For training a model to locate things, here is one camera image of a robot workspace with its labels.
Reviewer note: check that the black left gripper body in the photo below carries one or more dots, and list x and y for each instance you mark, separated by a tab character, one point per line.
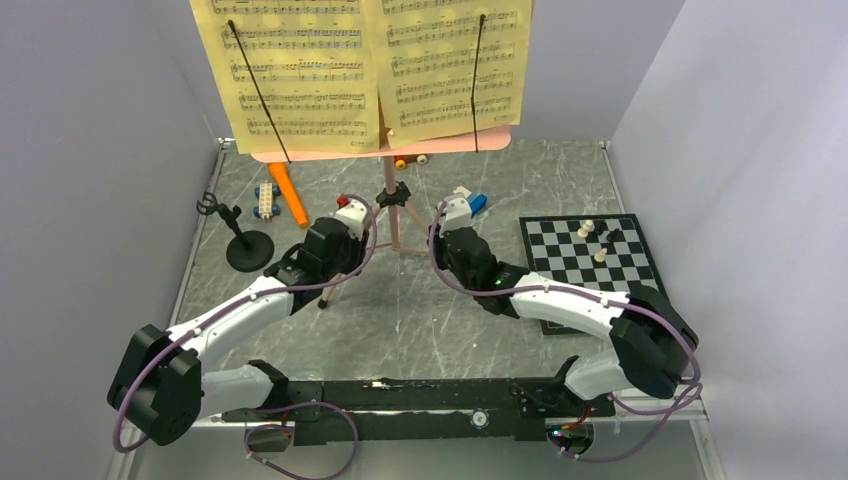
352	251

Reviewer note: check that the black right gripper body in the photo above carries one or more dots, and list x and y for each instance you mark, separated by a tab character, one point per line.
447	265

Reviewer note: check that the pink music stand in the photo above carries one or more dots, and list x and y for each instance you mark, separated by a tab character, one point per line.
482	140

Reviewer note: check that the black microphone stand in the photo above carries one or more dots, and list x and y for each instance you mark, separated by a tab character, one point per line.
249	251

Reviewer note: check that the orange toy microphone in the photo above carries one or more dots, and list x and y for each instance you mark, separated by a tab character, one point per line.
280	175

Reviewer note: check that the yellow sheet music page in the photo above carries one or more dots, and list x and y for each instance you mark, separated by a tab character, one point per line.
448	68
293	75

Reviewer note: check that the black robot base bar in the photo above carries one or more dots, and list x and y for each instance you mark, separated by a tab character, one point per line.
522	409

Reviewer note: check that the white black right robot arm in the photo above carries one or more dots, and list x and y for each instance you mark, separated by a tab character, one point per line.
650	346

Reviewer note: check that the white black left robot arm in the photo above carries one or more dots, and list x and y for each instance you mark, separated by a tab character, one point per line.
164	384

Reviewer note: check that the white blue toy block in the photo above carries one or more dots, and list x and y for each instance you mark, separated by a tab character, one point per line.
477	201

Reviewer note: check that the white blue toy car chassis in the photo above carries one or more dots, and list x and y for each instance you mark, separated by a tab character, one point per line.
266	194

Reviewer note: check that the colourful toy block vehicle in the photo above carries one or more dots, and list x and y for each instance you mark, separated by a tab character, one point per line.
402	162

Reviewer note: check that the white chess piece upper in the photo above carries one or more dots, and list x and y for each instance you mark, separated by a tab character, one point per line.
586	228

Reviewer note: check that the white chess piece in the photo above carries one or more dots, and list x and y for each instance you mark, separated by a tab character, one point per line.
600	256
586	228

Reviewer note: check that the white chess piece lower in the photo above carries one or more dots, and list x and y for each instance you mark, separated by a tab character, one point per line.
600	256

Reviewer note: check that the black chess piece left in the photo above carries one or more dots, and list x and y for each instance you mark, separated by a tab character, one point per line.
599	227

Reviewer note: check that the black chess piece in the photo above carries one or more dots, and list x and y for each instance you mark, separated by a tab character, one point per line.
599	227
614	235

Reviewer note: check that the black white chessboard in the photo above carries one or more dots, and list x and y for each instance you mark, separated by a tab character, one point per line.
614	256

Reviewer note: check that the black chess piece right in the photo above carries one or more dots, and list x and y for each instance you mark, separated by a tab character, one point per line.
614	235

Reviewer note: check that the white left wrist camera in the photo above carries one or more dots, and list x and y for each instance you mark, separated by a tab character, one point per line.
352	213

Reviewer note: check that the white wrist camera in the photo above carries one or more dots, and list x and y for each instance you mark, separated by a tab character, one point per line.
455	214
352	213

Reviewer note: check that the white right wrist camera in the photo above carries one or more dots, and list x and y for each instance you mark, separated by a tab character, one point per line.
455	214

